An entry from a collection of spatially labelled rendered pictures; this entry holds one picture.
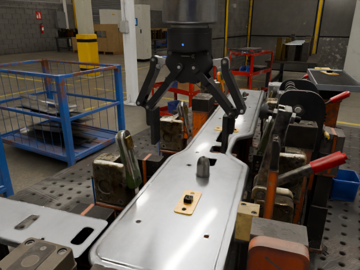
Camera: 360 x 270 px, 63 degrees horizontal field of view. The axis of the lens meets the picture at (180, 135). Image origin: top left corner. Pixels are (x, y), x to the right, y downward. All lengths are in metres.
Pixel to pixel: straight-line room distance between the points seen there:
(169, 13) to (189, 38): 0.05
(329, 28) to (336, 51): 0.58
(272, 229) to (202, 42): 0.33
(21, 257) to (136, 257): 0.16
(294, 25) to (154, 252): 8.25
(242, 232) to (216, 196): 0.16
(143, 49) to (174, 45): 10.98
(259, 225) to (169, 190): 0.43
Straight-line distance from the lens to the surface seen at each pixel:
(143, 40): 11.44
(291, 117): 0.50
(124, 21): 5.13
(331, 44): 8.48
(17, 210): 0.67
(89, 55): 8.21
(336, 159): 0.54
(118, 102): 3.21
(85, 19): 8.24
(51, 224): 0.61
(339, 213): 1.24
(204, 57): 0.50
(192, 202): 0.61
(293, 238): 0.24
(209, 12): 0.48
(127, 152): 0.67
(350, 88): 1.05
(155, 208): 0.60
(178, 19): 0.47
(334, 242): 1.09
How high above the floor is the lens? 1.34
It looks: 21 degrees down
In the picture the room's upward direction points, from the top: straight up
